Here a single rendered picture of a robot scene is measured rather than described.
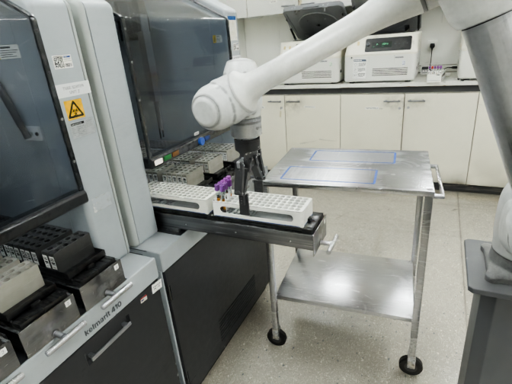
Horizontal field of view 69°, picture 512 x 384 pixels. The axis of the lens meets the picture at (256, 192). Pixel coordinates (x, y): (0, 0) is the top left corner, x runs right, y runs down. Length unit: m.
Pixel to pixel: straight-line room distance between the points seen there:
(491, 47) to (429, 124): 2.55
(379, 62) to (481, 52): 2.51
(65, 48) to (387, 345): 1.66
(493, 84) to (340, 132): 2.68
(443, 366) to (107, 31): 1.74
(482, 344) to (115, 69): 1.27
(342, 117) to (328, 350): 2.11
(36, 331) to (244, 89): 0.69
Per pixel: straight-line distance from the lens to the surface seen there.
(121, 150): 1.15
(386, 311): 1.63
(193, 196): 1.22
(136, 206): 1.21
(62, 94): 1.03
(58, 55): 1.04
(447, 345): 1.97
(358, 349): 1.86
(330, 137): 3.44
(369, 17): 0.94
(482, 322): 1.23
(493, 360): 1.30
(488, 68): 0.79
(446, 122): 3.30
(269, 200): 1.12
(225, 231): 1.16
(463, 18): 0.77
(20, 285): 1.00
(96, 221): 1.11
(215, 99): 0.83
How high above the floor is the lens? 1.32
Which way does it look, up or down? 23 degrees down
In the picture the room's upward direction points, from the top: 5 degrees counter-clockwise
